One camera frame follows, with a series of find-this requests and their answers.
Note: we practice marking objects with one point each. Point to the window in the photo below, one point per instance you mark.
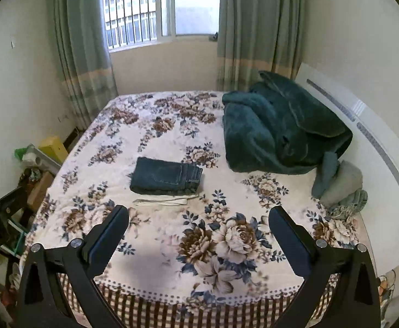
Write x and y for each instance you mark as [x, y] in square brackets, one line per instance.
[158, 3]

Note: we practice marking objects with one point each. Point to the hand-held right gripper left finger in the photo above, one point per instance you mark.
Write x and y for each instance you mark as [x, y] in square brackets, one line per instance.
[108, 242]

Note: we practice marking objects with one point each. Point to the brown cardboard box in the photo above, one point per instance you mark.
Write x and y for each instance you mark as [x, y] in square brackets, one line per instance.
[38, 189]

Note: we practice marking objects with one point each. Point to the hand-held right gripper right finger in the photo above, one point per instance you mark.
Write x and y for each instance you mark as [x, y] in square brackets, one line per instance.
[290, 246]

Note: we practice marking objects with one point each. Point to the grey cloth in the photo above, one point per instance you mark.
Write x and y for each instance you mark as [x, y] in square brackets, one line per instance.
[346, 181]

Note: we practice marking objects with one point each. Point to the yellow box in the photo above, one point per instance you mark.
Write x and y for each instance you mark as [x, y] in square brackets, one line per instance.
[54, 148]

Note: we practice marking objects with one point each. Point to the green plastic bag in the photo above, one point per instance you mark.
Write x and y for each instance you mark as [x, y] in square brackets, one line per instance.
[21, 153]

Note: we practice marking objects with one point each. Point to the floral printed blanket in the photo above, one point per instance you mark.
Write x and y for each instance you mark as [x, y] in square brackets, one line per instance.
[158, 239]

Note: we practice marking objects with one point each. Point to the green plastic crate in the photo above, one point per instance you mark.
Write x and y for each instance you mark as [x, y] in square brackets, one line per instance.
[14, 242]

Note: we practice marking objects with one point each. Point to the blue jeans pants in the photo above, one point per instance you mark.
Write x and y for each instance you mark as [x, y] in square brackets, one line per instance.
[161, 176]

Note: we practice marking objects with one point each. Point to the white folded cloth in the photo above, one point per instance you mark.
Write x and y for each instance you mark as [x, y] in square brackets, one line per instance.
[165, 201]

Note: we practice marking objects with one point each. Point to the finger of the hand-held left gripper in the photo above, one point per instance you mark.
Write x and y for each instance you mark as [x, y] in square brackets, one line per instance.
[8, 201]

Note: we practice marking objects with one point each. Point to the teal blue cloth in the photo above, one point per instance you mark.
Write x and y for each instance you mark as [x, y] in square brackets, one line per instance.
[326, 177]

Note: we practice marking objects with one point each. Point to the white bed headboard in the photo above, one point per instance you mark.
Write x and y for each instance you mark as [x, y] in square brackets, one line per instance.
[373, 126]

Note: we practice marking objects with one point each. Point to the dark green fleece blanket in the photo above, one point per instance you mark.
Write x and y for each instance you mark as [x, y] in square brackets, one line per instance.
[271, 126]

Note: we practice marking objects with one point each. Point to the grey plastic pipe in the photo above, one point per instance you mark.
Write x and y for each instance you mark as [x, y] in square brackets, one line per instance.
[42, 160]

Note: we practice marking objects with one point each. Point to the grey-green striped curtain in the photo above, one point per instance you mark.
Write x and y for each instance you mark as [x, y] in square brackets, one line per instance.
[254, 34]
[79, 41]

